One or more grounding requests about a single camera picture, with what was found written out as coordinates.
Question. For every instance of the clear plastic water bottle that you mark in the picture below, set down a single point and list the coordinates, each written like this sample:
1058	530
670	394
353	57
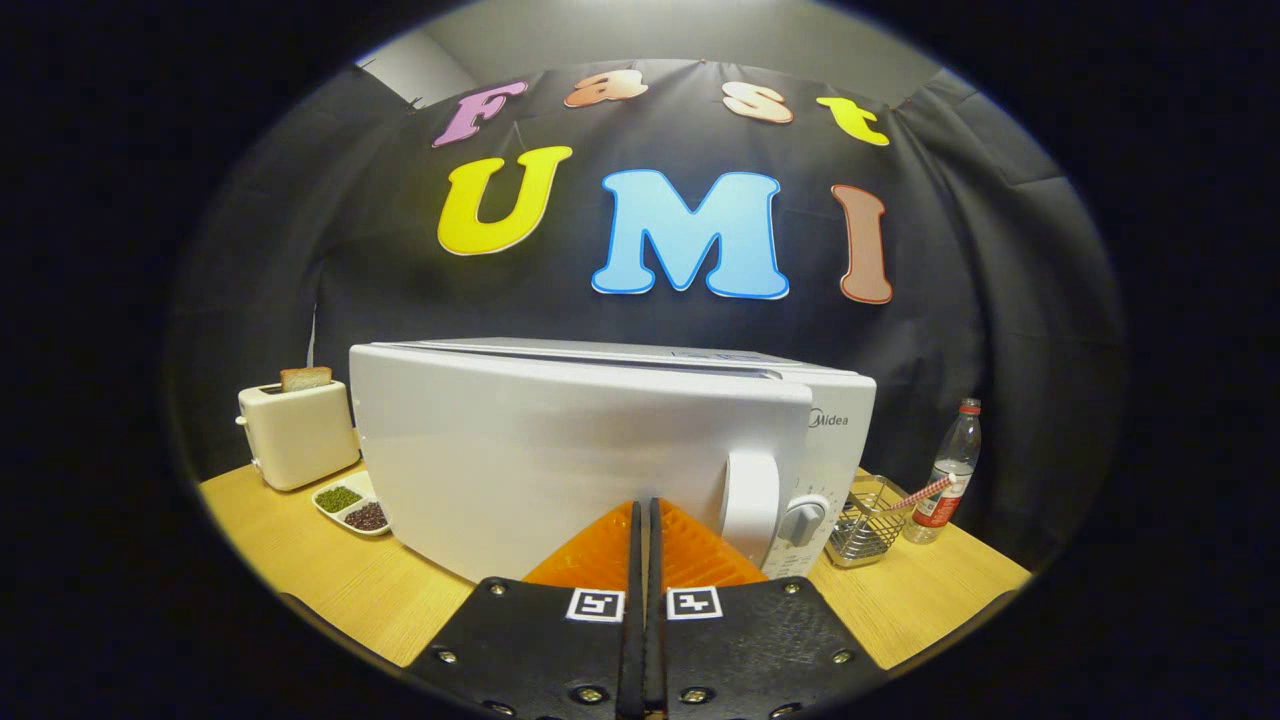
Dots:
950	470

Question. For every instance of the white toaster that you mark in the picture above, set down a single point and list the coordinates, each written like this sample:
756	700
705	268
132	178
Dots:
300	435

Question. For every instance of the white microwave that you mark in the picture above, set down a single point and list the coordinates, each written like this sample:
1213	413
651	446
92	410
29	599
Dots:
550	450

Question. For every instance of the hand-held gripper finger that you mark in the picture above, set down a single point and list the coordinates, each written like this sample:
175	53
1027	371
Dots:
655	650
634	650

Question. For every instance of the brown toast slice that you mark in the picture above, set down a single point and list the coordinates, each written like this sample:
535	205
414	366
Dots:
305	378

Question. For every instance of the white divided bean dish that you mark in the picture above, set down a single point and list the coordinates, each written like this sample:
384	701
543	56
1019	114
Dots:
350	505

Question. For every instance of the red striped straw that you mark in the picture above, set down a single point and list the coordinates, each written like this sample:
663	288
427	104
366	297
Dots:
920	495

